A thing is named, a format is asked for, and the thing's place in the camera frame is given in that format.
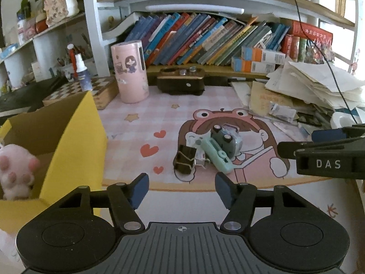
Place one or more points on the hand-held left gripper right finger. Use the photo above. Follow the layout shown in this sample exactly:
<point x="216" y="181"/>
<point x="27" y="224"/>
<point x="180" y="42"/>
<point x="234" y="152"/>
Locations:
<point x="225" y="189"/>

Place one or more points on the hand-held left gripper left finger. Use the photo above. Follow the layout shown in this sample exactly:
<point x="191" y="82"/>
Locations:
<point x="138" y="189"/>

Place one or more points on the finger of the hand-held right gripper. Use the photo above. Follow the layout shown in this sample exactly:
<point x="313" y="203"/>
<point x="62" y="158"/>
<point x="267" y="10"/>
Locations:
<point x="313" y="147"/>
<point x="330" y="134"/>

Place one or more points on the black binder clip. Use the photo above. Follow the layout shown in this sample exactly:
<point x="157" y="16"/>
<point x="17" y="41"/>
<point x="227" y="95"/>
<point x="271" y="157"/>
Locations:
<point x="185" y="159"/>

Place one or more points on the yellow cardboard box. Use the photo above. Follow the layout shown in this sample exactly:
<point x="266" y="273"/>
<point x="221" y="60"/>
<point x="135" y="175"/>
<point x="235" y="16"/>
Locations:
<point x="79" y="148"/>

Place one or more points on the pink plush pig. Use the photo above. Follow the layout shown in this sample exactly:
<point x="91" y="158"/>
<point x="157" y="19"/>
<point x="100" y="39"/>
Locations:
<point x="17" y="174"/>

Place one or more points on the pink cloth-covered desktop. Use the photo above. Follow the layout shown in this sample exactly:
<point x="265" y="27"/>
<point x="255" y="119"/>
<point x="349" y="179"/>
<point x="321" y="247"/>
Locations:
<point x="159" y="114"/>

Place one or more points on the white desk lamp base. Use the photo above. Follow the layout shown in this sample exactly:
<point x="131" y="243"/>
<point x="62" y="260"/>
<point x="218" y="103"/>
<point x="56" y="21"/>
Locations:
<point x="342" y="118"/>

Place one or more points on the clear small packet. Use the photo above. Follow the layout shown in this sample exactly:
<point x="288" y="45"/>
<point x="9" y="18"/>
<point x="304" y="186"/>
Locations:
<point x="282" y="111"/>

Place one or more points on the stack of loose papers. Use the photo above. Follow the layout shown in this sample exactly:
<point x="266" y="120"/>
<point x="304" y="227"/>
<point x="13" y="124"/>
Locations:
<point x="316" y="82"/>

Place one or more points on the brown paper envelope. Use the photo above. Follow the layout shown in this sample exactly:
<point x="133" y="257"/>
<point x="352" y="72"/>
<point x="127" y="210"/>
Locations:
<point x="259" y="100"/>

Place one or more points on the thick red book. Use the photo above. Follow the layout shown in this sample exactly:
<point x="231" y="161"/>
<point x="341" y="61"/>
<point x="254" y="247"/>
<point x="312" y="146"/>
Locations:
<point x="310" y="34"/>

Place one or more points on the orange and white carton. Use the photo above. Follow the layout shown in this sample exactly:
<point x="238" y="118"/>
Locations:
<point x="251" y="66"/>
<point x="262" y="54"/>

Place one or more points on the checkered chessboard box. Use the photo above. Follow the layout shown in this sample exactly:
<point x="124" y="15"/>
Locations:
<point x="97" y="90"/>

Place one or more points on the dark wooden box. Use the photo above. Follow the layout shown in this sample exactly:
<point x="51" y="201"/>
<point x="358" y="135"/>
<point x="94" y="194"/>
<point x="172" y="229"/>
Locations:
<point x="181" y="84"/>

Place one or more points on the pink cartoon cylinder container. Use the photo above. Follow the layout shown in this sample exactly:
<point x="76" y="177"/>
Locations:
<point x="129" y="74"/>

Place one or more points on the white spray bottle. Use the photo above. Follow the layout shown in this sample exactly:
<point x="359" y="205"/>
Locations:
<point x="84" y="77"/>

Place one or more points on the pen holder with brushes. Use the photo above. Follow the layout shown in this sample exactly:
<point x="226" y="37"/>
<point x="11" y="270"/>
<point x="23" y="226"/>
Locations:
<point x="65" y="68"/>

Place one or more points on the black keyboard piano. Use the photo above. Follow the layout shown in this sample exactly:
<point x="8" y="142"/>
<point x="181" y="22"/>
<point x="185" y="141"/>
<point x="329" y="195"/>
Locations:
<point x="17" y="102"/>

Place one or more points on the row of colourful books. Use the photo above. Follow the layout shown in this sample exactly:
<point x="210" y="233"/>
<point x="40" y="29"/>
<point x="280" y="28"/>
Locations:
<point x="205" y="40"/>

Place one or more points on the white box with red label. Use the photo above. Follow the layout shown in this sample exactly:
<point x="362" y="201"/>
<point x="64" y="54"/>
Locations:
<point x="36" y="71"/>

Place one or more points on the white bookshelf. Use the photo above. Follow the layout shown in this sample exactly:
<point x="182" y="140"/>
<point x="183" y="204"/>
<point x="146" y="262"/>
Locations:
<point x="94" y="34"/>

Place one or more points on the white light bar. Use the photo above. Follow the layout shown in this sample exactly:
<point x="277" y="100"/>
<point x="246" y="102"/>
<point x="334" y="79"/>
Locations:
<point x="194" y="8"/>

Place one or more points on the blue tissue pack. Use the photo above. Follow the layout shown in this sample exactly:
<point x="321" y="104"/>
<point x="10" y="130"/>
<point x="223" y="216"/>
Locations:
<point x="10" y="51"/>

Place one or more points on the red round bottle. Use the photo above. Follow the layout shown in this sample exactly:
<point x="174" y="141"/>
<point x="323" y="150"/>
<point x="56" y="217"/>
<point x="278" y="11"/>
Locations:
<point x="42" y="27"/>

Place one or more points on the pink small box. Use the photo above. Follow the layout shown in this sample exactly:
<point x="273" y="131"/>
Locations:
<point x="30" y="28"/>

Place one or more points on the white lotion bottle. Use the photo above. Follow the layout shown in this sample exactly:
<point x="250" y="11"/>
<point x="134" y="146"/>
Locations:
<point x="21" y="30"/>

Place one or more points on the floral ceramic figure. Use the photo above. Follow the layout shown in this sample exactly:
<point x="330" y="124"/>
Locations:
<point x="61" y="4"/>

